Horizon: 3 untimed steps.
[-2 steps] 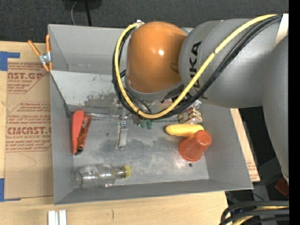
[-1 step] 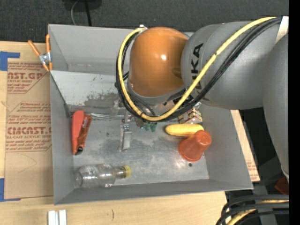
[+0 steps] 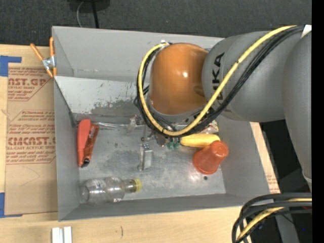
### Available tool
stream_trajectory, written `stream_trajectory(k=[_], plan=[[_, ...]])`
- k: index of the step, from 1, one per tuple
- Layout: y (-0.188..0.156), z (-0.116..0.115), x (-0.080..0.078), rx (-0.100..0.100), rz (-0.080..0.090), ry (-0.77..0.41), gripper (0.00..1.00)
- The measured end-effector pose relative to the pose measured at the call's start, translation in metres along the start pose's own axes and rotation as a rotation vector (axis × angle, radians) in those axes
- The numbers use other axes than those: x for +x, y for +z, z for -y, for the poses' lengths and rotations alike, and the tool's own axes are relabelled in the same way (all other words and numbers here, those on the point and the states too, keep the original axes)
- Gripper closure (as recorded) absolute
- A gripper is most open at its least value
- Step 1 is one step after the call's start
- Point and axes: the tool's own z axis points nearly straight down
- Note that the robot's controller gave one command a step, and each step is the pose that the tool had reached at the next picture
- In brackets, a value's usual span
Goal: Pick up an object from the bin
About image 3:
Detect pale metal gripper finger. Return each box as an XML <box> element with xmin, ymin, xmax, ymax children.
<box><xmin>137</xmin><ymin>143</ymin><xmax>154</xmax><ymax>172</ymax></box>
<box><xmin>127</xmin><ymin>117</ymin><xmax>143</xmax><ymax>134</ymax></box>

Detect yellow toy banana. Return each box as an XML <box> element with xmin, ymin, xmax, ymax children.
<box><xmin>180</xmin><ymin>133</ymin><xmax>221</xmax><ymax>148</ymax></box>

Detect orange foil packet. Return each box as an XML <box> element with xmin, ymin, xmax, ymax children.
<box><xmin>85</xmin><ymin>124</ymin><xmax>100</xmax><ymax>161</ymax></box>

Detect clear plastic bottle, yellow cap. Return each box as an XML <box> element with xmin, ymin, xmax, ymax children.
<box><xmin>80</xmin><ymin>176</ymin><xmax>143</xmax><ymax>204</ymax></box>

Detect orange plastic cup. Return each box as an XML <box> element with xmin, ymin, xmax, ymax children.
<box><xmin>192</xmin><ymin>140</ymin><xmax>229</xmax><ymax>176</ymax></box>

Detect red flat tool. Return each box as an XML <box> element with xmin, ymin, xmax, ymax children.
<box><xmin>76</xmin><ymin>118</ymin><xmax>92</xmax><ymax>167</ymax></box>

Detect grey metal bin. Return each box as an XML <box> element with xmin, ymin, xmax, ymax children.
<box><xmin>51</xmin><ymin>25</ymin><xmax>273</xmax><ymax>222</ymax></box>

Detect brown cardboard board, red print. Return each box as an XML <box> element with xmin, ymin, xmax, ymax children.
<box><xmin>0</xmin><ymin>44</ymin><xmax>281</xmax><ymax>219</ymax></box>

